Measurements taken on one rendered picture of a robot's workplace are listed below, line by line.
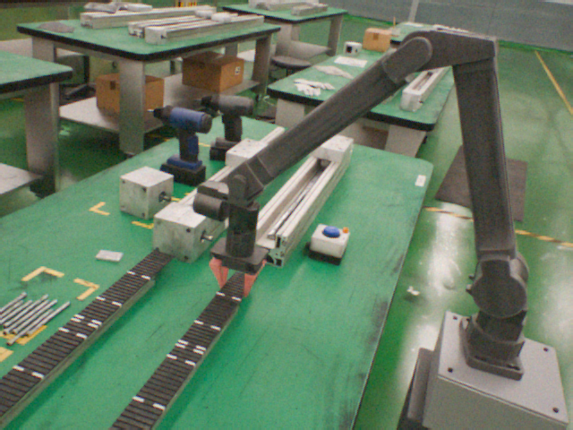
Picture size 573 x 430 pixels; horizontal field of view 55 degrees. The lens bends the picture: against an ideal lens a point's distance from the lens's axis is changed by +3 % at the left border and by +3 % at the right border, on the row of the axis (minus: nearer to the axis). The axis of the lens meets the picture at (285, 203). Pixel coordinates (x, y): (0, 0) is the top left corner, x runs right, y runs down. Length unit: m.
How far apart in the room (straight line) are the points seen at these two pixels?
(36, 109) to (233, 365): 2.21
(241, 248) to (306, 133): 0.27
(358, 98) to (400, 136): 2.07
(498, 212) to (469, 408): 0.31
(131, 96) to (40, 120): 0.82
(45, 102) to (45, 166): 0.34
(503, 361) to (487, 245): 0.20
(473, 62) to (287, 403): 0.60
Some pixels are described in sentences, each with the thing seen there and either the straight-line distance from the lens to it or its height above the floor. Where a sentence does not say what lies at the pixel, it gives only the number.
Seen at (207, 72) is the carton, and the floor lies 0.38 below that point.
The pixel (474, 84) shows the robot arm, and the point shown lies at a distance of 0.83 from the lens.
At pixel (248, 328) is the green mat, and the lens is 1.08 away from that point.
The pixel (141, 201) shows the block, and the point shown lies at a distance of 1.41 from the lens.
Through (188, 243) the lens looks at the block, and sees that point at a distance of 1.23.
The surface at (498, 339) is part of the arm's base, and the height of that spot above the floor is 0.93.
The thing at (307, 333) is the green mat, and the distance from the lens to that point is 1.09.
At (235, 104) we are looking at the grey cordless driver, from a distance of 1.79.
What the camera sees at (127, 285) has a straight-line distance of 1.12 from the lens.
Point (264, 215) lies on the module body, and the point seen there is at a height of 0.86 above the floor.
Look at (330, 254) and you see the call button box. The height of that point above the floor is 0.80.
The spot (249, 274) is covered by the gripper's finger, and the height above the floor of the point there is 0.88.
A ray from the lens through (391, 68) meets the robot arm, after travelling 0.82.
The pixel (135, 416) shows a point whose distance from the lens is 0.87.
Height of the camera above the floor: 1.44
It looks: 25 degrees down
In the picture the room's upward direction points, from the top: 9 degrees clockwise
